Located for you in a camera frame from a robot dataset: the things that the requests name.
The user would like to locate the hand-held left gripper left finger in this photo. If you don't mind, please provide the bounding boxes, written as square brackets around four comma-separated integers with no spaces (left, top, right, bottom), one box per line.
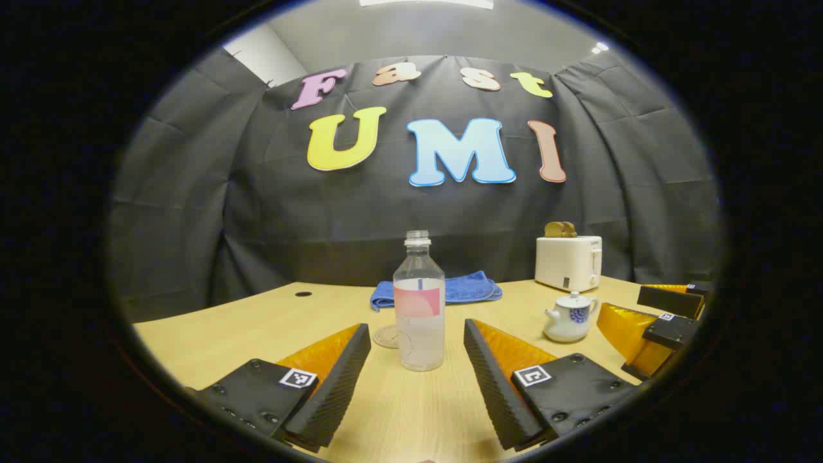
[186,323,372,453]

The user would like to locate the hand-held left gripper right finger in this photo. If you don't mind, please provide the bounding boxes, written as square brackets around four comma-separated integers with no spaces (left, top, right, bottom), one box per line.
[463,318,637,451]

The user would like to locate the white blue-patterned teacup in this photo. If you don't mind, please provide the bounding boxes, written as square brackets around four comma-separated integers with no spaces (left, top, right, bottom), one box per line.
[544,302,599,343]

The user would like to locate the clear plastic water bottle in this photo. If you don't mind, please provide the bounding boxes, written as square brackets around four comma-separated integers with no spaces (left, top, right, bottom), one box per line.
[393,230,446,372]

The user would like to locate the black backdrop cloth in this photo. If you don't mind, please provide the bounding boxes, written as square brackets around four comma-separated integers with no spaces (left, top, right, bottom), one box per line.
[106,48,724,322]

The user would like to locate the white toaster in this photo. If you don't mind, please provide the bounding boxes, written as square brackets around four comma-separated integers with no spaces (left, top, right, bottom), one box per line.
[535,235,603,293]

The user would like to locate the ceiling light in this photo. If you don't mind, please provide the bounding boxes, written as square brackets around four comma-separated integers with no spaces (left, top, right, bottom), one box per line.
[359,0,494,10]

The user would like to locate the blue folded towel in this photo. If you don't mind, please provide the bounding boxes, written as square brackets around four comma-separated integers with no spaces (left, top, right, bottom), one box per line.
[370,271,503,312]

